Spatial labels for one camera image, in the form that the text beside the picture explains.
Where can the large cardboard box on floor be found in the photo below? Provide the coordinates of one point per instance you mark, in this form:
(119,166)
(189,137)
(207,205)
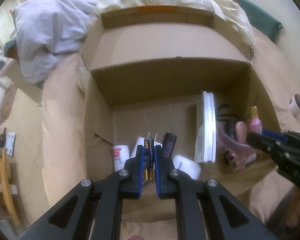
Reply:
(12,70)

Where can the black purple lighter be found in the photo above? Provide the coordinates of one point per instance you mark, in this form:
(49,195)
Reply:
(168,144)

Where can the white box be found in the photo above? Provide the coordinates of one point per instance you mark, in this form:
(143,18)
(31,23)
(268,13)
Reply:
(206,135)

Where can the pink paw toy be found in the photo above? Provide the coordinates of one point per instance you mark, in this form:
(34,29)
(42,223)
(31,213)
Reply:
(241,132)

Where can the lavender white duvet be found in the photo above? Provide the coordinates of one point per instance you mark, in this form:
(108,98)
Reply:
(46,31)

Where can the white red-label pill bottle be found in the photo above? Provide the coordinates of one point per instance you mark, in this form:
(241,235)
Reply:
(120,155)

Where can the brown cardboard box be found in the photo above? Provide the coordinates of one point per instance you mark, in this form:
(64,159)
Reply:
(148,67)

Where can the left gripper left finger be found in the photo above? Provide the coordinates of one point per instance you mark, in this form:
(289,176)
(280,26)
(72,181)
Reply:
(92,209)

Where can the small white bottle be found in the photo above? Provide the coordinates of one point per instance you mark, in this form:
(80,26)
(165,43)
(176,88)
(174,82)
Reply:
(251,158)

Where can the white earbuds case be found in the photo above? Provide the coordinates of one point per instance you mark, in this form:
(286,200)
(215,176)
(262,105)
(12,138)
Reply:
(188,166)

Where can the pink perfume bottle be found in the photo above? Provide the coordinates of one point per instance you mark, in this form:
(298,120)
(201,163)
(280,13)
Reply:
(255,122)

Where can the white jar brown lid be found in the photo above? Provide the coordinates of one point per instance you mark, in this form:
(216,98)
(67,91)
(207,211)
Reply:
(294,105)

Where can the tan bed sheet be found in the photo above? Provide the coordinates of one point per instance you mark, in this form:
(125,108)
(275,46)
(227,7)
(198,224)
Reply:
(80,128)

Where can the wooden chair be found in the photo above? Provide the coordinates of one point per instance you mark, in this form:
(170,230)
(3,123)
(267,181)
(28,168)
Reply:
(6,189)

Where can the white usb charger plug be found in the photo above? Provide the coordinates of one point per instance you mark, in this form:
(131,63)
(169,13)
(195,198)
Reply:
(142,141)

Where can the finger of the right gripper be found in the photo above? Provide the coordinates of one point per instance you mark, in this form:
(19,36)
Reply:
(273,133)
(264,143)

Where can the green pillow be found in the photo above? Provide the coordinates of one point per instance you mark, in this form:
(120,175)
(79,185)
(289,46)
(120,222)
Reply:
(261,20)

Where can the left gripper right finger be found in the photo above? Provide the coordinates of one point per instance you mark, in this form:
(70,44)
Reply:
(205,209)

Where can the gold black battery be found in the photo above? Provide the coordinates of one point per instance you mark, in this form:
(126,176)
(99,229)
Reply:
(149,160)

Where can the white bathroom scale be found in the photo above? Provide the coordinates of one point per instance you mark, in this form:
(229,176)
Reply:
(10,142)

